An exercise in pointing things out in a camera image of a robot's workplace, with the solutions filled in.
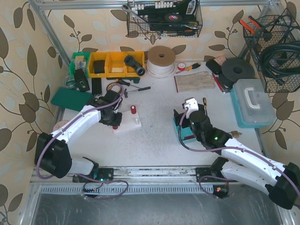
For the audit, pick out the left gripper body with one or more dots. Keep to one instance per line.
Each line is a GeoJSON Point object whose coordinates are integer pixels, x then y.
{"type": "Point", "coordinates": [115, 120]}

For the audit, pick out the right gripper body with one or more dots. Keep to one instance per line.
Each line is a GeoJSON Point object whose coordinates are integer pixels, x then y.
{"type": "Point", "coordinates": [182, 116]}

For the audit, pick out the teal plastic tray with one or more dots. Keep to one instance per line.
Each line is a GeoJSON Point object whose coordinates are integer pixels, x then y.
{"type": "Point", "coordinates": [184, 132]}

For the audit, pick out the claw hammer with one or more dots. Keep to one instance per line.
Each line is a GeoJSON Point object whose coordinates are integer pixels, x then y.
{"type": "Point", "coordinates": [137, 90]}

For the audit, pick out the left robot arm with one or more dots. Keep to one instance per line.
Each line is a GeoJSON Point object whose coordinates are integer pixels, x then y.
{"type": "Point", "coordinates": [52, 150]}

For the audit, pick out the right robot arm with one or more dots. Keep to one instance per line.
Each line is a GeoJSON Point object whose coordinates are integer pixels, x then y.
{"type": "Point", "coordinates": [236, 162]}

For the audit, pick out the white peg board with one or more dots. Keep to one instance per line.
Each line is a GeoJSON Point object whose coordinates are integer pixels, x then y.
{"type": "Point", "coordinates": [129, 122]}

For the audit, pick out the small black yellow screwdriver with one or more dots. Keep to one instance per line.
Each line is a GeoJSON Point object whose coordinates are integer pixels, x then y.
{"type": "Point", "coordinates": [205, 106]}

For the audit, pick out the brown tape roll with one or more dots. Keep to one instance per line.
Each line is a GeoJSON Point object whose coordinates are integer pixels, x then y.
{"type": "Point", "coordinates": [115, 87]}

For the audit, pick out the brass padlock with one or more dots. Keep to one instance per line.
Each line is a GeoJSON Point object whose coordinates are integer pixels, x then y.
{"type": "Point", "coordinates": [236, 134]}

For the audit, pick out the black ribbed block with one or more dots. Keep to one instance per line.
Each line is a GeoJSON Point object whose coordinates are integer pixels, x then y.
{"type": "Point", "coordinates": [96, 86]}

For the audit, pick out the red utility knife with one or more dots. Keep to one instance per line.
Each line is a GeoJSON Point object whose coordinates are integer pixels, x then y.
{"type": "Point", "coordinates": [224, 89]}

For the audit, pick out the green flat case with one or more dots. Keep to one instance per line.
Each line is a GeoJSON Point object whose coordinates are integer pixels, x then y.
{"type": "Point", "coordinates": [71, 99]}

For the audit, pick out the black green meter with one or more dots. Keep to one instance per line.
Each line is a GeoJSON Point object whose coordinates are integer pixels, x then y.
{"type": "Point", "coordinates": [81, 81]}

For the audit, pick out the canvas work glove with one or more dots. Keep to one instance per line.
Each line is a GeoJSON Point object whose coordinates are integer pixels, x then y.
{"type": "Point", "coordinates": [193, 82]}

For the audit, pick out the sanding disc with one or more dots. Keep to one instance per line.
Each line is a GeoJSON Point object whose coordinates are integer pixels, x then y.
{"type": "Point", "coordinates": [59, 125]}

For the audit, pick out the clear teal toolbox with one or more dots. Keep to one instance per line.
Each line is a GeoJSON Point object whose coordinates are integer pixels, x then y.
{"type": "Point", "coordinates": [252, 106]}

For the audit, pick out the yellow bin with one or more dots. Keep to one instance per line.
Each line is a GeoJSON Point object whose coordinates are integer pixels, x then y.
{"type": "Point", "coordinates": [139, 56]}
{"type": "Point", "coordinates": [115, 65]}
{"type": "Point", "coordinates": [97, 65]}

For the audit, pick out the grey pipe fitting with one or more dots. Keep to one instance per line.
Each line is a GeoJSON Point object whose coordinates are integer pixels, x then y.
{"type": "Point", "coordinates": [131, 62]}

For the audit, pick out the black sanding block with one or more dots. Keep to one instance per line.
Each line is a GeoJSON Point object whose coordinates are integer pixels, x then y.
{"type": "Point", "coordinates": [214, 67]}

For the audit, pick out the green bin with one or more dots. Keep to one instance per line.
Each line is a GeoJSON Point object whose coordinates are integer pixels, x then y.
{"type": "Point", "coordinates": [79, 60]}

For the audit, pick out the red white tape roll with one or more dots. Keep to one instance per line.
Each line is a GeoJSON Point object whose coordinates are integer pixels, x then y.
{"type": "Point", "coordinates": [181, 66]}

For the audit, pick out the black filament spool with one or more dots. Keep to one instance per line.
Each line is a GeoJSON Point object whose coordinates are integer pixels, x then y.
{"type": "Point", "coordinates": [234, 69]}

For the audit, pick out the white cable spool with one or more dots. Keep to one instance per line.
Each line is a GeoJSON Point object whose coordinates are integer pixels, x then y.
{"type": "Point", "coordinates": [161, 62]}

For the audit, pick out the wire basket with tools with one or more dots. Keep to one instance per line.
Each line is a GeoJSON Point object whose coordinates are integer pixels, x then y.
{"type": "Point", "coordinates": [165, 18]}

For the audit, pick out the wire basket with hoses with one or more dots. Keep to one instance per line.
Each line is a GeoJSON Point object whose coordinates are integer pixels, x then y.
{"type": "Point", "coordinates": [275, 50]}

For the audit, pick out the orange handled pliers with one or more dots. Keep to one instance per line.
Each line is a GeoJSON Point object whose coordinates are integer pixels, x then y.
{"type": "Point", "coordinates": [252, 21]}

